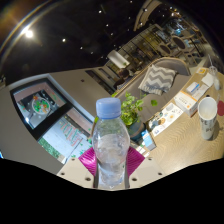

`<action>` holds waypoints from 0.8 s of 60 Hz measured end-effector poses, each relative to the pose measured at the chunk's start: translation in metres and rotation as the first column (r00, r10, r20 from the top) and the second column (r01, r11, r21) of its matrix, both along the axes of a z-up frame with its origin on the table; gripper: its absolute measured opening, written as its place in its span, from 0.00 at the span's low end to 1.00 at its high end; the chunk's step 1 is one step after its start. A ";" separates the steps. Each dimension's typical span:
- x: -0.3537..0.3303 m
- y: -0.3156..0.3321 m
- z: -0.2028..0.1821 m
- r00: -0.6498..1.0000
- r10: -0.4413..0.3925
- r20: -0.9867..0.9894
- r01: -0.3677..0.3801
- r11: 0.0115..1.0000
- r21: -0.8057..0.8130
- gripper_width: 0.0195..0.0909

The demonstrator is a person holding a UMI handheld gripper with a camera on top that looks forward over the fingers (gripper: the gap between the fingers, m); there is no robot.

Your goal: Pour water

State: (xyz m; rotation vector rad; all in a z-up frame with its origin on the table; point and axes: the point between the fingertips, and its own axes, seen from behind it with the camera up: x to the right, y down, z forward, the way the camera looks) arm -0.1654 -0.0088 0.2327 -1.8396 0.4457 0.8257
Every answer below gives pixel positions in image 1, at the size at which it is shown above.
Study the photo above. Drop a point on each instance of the clear water bottle blue cap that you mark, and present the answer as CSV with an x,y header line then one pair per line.
x,y
110,143

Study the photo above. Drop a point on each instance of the white printed menu sheet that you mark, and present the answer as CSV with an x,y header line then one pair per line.
x,y
166,120

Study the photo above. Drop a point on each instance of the grey white chevron cushion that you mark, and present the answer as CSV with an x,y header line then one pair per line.
x,y
158,80

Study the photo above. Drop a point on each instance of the person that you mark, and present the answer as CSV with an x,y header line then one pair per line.
x,y
122,76

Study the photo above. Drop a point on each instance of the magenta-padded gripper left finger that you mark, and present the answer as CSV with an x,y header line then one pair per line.
x,y
75,170

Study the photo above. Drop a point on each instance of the yellow square table card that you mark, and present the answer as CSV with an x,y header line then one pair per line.
x,y
202,71

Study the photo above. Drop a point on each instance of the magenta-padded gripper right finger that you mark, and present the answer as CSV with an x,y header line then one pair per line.
x,y
143,170

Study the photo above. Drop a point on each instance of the white paper napkin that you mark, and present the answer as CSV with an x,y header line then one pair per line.
x,y
207,80

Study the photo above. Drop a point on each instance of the white mug with black lettering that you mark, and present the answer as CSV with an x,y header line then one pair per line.
x,y
207,120

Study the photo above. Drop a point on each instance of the group of ceiling lights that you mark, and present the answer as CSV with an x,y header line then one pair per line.
x,y
29,33

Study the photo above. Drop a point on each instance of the group of dining chairs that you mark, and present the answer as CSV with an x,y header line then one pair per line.
x,y
178,41

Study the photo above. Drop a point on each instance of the green potted plant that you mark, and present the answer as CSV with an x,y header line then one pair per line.
x,y
131,110

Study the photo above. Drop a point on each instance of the white pack with blue stripe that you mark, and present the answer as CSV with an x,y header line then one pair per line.
x,y
192,87

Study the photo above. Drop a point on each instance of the window with festive decals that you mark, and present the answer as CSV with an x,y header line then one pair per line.
x,y
43,110

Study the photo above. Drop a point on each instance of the grey curved sofa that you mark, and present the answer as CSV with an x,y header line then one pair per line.
x,y
180,83

